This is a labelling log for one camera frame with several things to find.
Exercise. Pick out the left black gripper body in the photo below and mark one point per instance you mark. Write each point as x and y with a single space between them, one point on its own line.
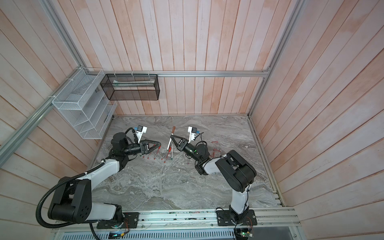
136 148

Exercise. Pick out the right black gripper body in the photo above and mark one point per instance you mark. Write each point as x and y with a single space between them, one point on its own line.
191 150

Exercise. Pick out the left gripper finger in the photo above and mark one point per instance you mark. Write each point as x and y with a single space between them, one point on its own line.
151 148
154 142

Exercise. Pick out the brown marker pen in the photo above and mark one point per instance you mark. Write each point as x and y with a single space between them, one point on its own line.
170 140

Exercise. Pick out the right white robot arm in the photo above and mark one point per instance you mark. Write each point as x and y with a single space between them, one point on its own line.
237 171

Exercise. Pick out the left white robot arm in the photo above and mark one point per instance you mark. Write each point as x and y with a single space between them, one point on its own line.
72 196

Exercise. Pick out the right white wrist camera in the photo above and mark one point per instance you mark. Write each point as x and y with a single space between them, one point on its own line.
192 133

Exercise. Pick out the black wire mesh basket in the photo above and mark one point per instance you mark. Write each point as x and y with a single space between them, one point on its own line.
131 87

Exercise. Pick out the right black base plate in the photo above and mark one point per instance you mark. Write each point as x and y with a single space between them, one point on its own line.
231 218

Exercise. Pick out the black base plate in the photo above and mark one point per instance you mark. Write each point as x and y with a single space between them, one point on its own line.
127 220
231 218

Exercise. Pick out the white wire mesh shelf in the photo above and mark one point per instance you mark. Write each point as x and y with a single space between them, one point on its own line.
84 104

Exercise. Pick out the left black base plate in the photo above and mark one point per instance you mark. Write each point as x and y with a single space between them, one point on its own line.
127 220

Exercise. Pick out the horizontal aluminium wall rail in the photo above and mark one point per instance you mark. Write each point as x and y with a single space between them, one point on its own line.
187 74

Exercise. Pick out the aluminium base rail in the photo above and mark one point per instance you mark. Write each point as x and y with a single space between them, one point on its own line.
259 224

